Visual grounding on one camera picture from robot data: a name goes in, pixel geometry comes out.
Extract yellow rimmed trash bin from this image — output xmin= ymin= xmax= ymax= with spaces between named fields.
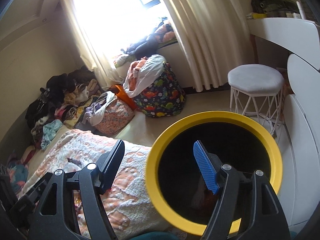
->
xmin=145 ymin=110 xmax=283 ymax=237

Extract cream curtain left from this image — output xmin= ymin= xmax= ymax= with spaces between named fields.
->
xmin=61 ymin=0 xmax=123 ymax=89

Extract white garment in basket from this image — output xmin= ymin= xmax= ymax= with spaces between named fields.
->
xmin=123 ymin=54 xmax=166 ymax=98

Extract dark bag on desk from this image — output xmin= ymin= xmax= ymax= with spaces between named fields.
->
xmin=251 ymin=0 xmax=299 ymax=17

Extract pile of clothes on bed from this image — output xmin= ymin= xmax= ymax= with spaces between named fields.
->
xmin=25 ymin=66 xmax=103 ymax=148

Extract cream curtain right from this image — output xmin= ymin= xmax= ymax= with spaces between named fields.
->
xmin=162 ymin=0 xmax=254 ymax=92

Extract light blue garment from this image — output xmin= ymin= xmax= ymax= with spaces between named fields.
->
xmin=41 ymin=119 xmax=63 ymax=150

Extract orange bag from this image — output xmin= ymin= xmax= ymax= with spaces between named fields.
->
xmin=110 ymin=85 xmax=136 ymax=111

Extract dinosaur print laundry basket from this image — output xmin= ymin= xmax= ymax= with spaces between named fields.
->
xmin=133 ymin=63 xmax=186 ymax=118

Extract clothes on window sill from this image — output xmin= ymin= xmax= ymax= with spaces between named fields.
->
xmin=113 ymin=17 xmax=177 ymax=68

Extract cream curtain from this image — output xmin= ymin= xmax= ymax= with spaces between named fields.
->
xmin=162 ymin=0 xmax=254 ymax=92
xmin=61 ymin=0 xmax=123 ymax=89

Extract white vanity desk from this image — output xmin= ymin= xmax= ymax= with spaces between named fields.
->
xmin=248 ymin=18 xmax=319 ymax=231

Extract orange white patterned blanket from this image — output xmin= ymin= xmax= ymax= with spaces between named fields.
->
xmin=17 ymin=128 xmax=176 ymax=239

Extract white wire frame stool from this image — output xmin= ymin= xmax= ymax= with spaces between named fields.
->
xmin=227 ymin=64 xmax=285 ymax=137

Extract floral pink fabric bag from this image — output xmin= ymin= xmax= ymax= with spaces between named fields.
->
xmin=82 ymin=91 xmax=135 ymax=136

